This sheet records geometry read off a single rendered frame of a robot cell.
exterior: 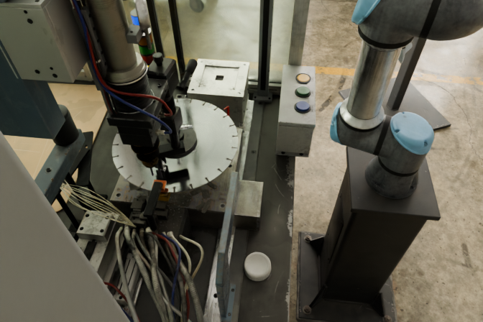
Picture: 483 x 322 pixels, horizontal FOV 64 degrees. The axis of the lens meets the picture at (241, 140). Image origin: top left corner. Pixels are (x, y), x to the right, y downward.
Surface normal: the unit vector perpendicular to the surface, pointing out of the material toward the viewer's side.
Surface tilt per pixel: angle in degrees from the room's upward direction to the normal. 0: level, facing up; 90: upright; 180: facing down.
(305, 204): 0
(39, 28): 90
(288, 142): 90
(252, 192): 0
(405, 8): 74
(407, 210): 0
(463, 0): 45
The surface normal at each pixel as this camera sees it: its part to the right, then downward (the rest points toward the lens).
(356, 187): 0.00, -0.67
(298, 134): -0.12, 0.74
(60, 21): 0.99, 0.08
